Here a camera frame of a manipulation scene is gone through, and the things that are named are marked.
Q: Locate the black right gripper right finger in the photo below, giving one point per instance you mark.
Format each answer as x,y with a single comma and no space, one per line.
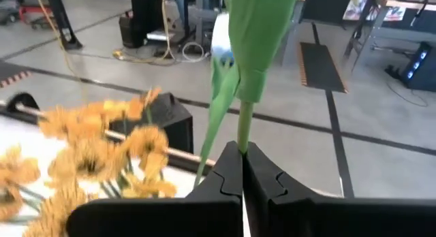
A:
306,216

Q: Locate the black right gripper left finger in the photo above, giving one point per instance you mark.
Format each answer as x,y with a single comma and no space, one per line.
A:
204,216

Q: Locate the small yellow flower bunch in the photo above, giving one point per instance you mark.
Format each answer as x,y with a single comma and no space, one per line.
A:
88,155

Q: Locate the light blue tulip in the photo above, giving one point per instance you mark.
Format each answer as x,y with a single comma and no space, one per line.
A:
259,43

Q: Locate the black box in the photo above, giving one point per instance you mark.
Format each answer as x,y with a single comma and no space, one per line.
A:
167,118

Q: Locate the black floor mat orange edge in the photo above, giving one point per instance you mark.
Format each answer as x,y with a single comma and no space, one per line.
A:
322,66

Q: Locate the black computer with blue lights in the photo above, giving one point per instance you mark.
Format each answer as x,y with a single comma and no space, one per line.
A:
422,66

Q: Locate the black cabinet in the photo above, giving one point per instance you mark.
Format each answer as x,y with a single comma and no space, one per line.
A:
141,19

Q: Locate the wooden workbench black legs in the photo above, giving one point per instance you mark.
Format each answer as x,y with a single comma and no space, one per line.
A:
391,12

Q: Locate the black loop bracket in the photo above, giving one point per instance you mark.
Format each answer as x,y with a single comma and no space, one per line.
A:
20,98

